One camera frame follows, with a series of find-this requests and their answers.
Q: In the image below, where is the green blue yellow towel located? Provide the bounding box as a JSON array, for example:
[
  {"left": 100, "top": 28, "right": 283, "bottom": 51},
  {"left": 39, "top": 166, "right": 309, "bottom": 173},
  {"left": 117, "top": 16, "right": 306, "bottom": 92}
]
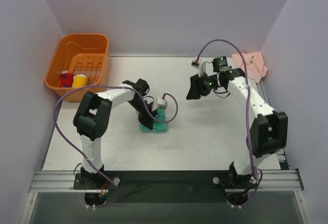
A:
[{"left": 139, "top": 108, "right": 168, "bottom": 133}]

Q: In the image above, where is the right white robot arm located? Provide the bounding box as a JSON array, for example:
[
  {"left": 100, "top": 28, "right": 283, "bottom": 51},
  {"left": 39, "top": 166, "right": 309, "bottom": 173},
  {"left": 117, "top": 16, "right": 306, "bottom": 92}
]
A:
[{"left": 186, "top": 56, "right": 288, "bottom": 188}]

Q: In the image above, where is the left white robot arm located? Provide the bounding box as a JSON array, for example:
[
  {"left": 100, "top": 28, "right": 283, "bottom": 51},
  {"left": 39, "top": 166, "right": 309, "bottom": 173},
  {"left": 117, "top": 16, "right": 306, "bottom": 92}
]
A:
[{"left": 73, "top": 78, "right": 157, "bottom": 189}]

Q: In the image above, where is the pink crumpled towel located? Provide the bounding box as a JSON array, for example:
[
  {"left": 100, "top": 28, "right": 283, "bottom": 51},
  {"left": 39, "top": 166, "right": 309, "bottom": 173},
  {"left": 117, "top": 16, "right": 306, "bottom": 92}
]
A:
[{"left": 242, "top": 52, "right": 268, "bottom": 84}]

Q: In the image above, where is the yellow rolled towel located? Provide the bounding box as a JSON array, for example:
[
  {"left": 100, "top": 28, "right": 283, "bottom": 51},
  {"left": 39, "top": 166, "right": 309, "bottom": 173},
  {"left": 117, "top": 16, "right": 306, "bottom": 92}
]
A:
[{"left": 72, "top": 74, "right": 88, "bottom": 88}]

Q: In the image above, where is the orange plastic basket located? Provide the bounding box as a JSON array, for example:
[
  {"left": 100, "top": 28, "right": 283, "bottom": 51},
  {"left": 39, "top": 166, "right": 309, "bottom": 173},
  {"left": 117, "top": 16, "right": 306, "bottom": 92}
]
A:
[{"left": 45, "top": 33, "right": 111, "bottom": 102}]

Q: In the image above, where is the red rolled towel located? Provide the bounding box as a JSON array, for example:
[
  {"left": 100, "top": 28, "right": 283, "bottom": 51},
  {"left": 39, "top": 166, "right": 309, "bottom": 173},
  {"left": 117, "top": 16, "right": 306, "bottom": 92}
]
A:
[{"left": 59, "top": 71, "right": 74, "bottom": 88}]

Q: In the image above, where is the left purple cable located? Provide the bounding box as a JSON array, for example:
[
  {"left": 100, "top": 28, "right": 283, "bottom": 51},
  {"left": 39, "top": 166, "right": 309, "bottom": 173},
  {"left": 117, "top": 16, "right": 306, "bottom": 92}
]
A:
[{"left": 53, "top": 85, "right": 179, "bottom": 208}]

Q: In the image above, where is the purple cable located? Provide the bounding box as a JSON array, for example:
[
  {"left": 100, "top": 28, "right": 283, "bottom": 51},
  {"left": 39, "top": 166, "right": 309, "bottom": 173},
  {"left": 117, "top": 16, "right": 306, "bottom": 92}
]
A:
[
  {"left": 196, "top": 39, "right": 263, "bottom": 207},
  {"left": 53, "top": 85, "right": 179, "bottom": 208}
]

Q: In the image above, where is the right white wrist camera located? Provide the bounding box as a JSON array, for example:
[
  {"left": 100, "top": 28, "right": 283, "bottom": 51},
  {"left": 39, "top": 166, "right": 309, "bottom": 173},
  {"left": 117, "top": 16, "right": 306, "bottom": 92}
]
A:
[{"left": 191, "top": 59, "right": 208, "bottom": 77}]

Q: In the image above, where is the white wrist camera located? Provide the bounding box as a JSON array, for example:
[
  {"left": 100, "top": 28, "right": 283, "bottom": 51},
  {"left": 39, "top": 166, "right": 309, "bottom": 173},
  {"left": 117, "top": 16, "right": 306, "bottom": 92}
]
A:
[
  {"left": 191, "top": 59, "right": 208, "bottom": 77},
  {"left": 152, "top": 97, "right": 168, "bottom": 110}
]

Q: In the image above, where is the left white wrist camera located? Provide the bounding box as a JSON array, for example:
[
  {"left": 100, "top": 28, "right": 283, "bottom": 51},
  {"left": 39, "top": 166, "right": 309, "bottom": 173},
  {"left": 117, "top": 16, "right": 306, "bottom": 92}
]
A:
[{"left": 152, "top": 97, "right": 168, "bottom": 110}]

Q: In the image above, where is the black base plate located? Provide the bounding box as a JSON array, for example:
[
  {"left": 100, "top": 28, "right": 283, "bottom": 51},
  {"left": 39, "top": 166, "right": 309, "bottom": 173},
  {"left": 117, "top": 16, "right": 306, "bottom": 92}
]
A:
[{"left": 85, "top": 171, "right": 256, "bottom": 205}]

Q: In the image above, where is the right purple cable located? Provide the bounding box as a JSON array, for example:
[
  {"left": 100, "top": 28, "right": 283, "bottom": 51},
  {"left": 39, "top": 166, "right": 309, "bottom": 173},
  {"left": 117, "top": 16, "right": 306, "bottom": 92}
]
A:
[{"left": 196, "top": 39, "right": 263, "bottom": 207}]

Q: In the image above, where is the aluminium frame rail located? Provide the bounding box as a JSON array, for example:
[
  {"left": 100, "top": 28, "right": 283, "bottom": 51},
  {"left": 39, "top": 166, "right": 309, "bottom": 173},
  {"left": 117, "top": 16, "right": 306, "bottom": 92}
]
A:
[{"left": 28, "top": 169, "right": 305, "bottom": 193}]

